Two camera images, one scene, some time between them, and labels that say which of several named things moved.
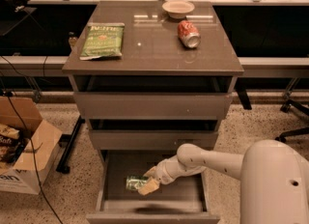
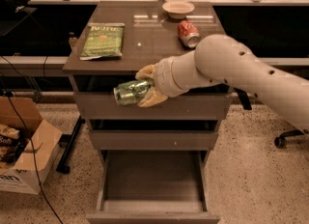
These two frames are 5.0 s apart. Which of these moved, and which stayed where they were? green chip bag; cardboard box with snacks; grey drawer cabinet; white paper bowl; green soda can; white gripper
Moved: white gripper; green soda can
Stayed: white paper bowl; grey drawer cabinet; cardboard box with snacks; green chip bag
